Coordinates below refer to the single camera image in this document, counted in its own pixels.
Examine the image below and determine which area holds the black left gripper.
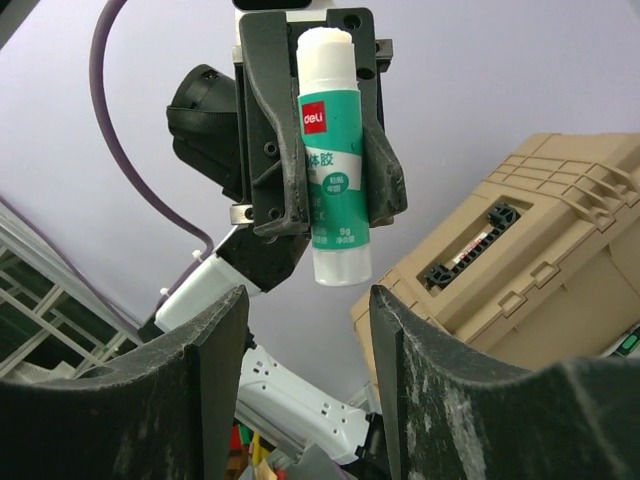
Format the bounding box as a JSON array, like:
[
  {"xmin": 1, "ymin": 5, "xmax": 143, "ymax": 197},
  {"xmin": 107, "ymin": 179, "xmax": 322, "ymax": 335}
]
[{"xmin": 234, "ymin": 7, "xmax": 408, "ymax": 237}]

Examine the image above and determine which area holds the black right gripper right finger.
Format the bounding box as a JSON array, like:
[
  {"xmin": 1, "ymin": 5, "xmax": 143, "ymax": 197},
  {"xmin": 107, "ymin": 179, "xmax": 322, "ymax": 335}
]
[{"xmin": 369, "ymin": 285, "xmax": 639, "ymax": 479}]

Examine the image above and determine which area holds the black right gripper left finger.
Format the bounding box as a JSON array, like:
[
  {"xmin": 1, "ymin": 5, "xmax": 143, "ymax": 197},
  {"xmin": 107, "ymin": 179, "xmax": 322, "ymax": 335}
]
[{"xmin": 1, "ymin": 287, "xmax": 249, "ymax": 479}]

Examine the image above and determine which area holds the green white glue stick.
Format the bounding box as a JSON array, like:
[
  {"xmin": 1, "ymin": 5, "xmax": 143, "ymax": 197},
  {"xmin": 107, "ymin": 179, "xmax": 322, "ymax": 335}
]
[{"xmin": 296, "ymin": 27, "xmax": 372, "ymax": 287}]

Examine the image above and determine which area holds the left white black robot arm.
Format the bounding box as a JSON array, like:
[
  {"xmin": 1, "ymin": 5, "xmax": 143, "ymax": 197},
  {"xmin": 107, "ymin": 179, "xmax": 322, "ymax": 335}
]
[{"xmin": 145, "ymin": 1, "xmax": 407, "ymax": 479}]

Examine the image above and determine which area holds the tan plastic tool case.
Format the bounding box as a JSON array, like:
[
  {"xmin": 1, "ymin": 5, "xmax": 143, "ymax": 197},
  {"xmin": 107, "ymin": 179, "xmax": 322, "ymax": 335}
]
[{"xmin": 380, "ymin": 133, "xmax": 639, "ymax": 369}]

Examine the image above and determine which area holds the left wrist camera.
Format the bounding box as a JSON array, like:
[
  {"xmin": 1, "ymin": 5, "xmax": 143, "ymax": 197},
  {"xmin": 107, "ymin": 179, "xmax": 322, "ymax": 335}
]
[{"xmin": 232, "ymin": 0, "xmax": 337, "ymax": 22}]

